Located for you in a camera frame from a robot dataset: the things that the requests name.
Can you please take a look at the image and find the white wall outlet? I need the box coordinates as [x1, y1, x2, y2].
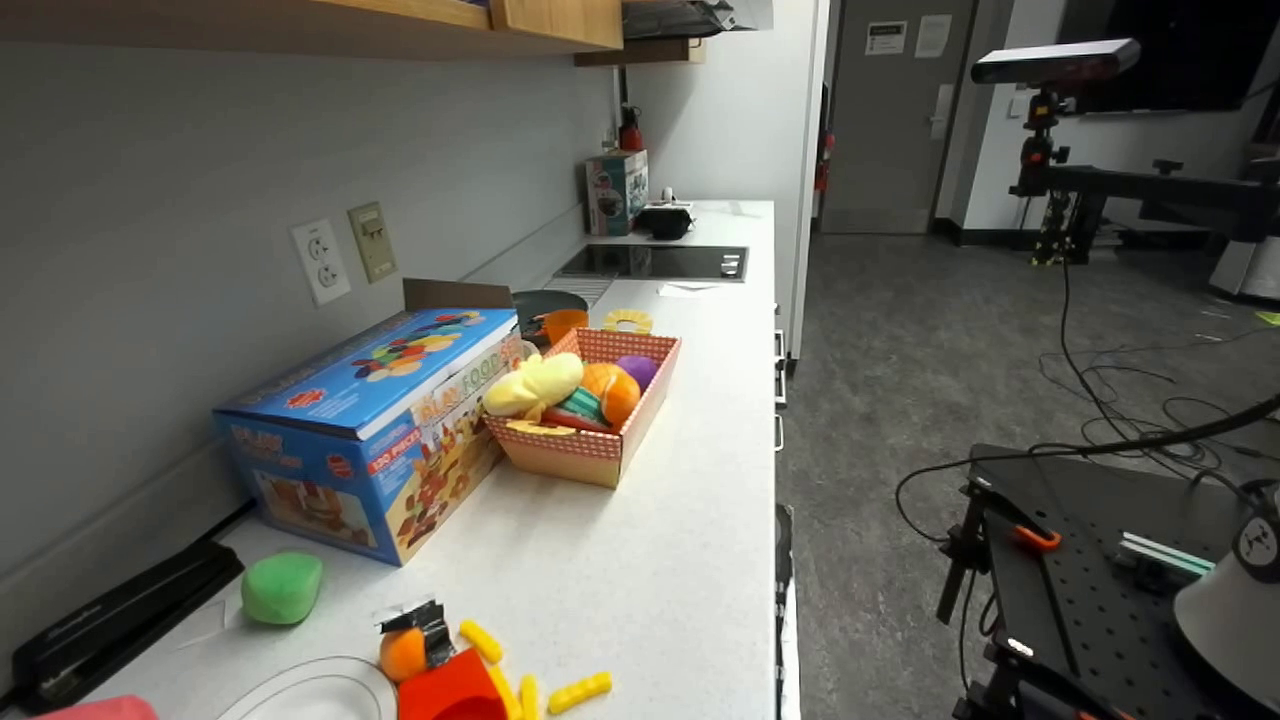
[294, 219, 353, 303]

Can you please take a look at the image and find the black optical breadboard table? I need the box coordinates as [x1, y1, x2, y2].
[949, 450, 1280, 720]

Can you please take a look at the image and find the coral pink cloth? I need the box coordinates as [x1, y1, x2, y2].
[36, 697, 159, 720]

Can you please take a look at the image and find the yellow banana plush toy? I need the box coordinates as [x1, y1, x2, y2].
[479, 354, 585, 417]

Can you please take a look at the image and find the black camera on stand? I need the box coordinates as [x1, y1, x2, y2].
[972, 37, 1141, 85]

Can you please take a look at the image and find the orange plastic cup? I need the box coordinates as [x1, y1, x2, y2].
[537, 308, 587, 347]

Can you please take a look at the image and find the white small plate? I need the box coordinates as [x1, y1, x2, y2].
[218, 656, 396, 720]

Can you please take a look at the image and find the beige wall switch plate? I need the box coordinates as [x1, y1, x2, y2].
[349, 206, 396, 279]

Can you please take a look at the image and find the green toy ball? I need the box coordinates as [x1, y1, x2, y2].
[240, 553, 326, 628]

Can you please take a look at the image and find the blue play food set box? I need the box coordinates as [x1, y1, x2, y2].
[218, 308, 523, 564]

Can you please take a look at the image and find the purple plush toy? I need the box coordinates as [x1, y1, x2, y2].
[617, 354, 661, 388]

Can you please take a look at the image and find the wooden upper cabinet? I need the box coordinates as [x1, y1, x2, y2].
[0, 0, 629, 60]

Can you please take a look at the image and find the red toy fries box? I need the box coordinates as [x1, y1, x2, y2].
[380, 602, 516, 720]

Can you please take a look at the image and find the yellow pineapple slice toy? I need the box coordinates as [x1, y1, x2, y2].
[606, 308, 653, 337]

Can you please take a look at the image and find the red checkered cardboard basket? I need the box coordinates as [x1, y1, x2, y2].
[479, 327, 680, 488]

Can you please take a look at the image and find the black stapler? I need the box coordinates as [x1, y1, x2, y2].
[13, 541, 240, 711]

